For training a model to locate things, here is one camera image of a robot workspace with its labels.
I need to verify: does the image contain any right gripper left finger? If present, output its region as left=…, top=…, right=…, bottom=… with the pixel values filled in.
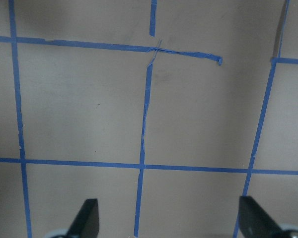
left=46, top=198, right=100, bottom=238

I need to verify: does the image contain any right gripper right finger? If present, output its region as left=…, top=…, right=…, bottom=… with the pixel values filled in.
left=238, top=196, right=298, bottom=238

